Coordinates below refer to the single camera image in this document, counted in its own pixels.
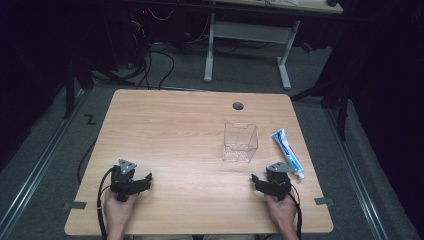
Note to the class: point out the grey tape piece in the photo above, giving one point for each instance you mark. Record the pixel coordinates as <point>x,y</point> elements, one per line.
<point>79,205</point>
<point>324,201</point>

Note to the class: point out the black metal stand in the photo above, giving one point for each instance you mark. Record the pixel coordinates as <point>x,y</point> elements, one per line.
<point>336,96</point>
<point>71,83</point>

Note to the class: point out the blue white toothpaste tube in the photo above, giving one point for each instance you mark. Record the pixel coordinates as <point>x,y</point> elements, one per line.
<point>286,151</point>

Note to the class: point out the metal floor rail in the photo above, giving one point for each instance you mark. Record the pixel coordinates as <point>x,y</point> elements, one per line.
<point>358,180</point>
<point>36,170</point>

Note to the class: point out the white-framed wooden desk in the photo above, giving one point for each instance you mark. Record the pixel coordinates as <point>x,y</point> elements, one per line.
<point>253,31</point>

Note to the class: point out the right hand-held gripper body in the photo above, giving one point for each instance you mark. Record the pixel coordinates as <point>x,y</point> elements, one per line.
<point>278,181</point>

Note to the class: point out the clear plastic box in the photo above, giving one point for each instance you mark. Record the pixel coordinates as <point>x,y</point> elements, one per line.
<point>240,143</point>

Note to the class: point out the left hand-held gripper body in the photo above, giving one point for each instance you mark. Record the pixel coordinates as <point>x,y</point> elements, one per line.
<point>121,181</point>

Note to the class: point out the person's left hand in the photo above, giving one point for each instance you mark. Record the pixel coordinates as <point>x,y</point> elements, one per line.
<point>117,213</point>

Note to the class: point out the person's right hand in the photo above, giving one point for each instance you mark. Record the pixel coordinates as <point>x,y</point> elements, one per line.
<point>281,213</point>

